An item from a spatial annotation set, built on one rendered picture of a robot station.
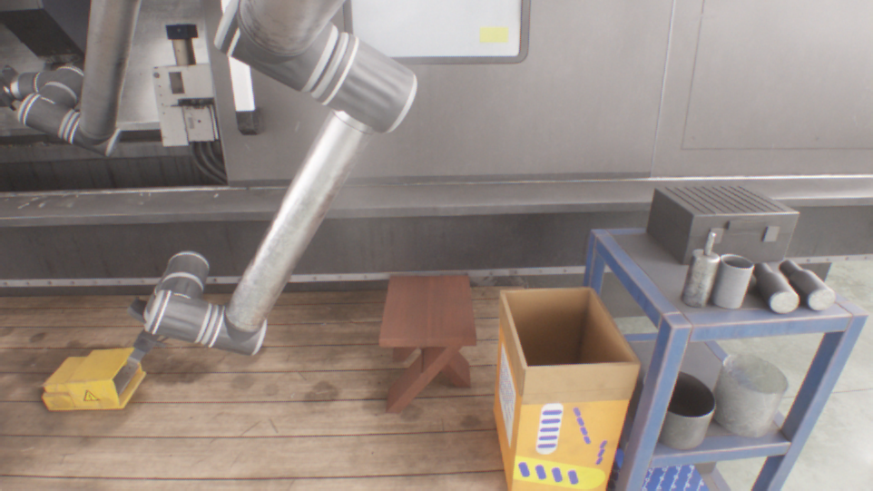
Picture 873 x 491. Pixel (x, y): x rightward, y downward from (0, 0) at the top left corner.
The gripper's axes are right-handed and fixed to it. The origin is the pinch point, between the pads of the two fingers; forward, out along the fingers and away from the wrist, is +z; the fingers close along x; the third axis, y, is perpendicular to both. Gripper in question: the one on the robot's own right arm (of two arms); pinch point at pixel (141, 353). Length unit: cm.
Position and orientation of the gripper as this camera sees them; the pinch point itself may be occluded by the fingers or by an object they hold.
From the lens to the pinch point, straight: 162.6
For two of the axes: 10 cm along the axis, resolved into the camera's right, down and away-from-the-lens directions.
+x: -0.9, -4.0, 9.1
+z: -6.1, 7.5, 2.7
